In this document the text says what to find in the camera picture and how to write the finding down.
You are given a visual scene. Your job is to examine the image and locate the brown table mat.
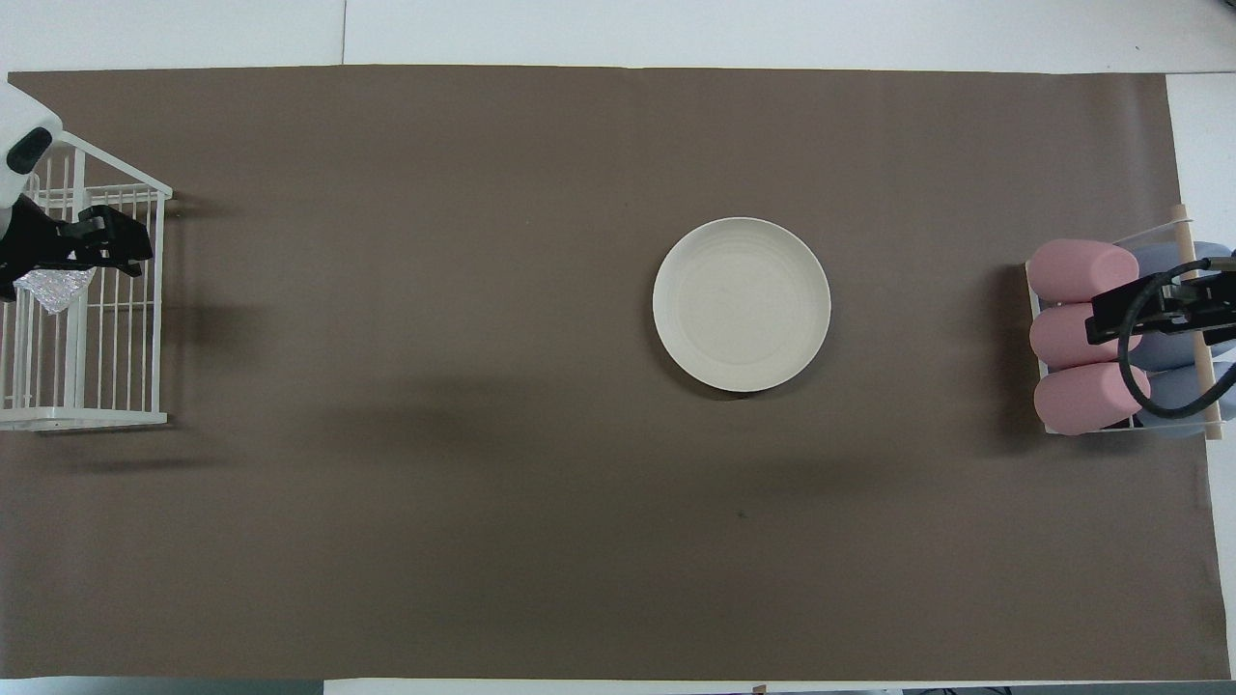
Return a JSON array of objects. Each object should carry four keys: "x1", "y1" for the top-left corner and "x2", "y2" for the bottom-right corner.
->
[{"x1": 0, "y1": 66, "x2": 1220, "y2": 681}]

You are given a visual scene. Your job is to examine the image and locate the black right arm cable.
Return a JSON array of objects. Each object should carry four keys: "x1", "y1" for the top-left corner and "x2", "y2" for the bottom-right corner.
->
[{"x1": 1117, "y1": 258, "x2": 1236, "y2": 420}]

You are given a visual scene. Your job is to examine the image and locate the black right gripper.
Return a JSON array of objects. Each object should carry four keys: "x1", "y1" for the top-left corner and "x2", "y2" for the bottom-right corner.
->
[{"x1": 1086, "y1": 258, "x2": 1236, "y2": 347}]

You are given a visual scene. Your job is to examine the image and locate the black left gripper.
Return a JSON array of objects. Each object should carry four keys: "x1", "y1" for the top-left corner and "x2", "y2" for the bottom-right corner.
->
[{"x1": 0, "y1": 197, "x2": 155, "y2": 301}]

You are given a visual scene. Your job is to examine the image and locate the pink plastic cup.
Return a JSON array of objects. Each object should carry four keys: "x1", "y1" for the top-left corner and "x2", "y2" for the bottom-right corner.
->
[
  {"x1": 1026, "y1": 239, "x2": 1141, "y2": 303},
  {"x1": 1029, "y1": 302, "x2": 1146, "y2": 369},
  {"x1": 1033, "y1": 362, "x2": 1153, "y2": 436}
]

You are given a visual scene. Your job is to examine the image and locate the clear plastic wrapper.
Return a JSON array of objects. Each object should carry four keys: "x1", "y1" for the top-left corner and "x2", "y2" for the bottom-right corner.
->
[{"x1": 14, "y1": 267, "x2": 98, "y2": 316}]

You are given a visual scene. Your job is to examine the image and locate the white wire basket rack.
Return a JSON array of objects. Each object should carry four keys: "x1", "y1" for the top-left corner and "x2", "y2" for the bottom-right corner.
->
[{"x1": 0, "y1": 129, "x2": 174, "y2": 432}]

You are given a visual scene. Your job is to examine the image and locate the cream round plate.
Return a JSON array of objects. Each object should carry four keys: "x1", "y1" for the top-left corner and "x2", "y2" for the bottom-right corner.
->
[{"x1": 653, "y1": 217, "x2": 832, "y2": 394}]

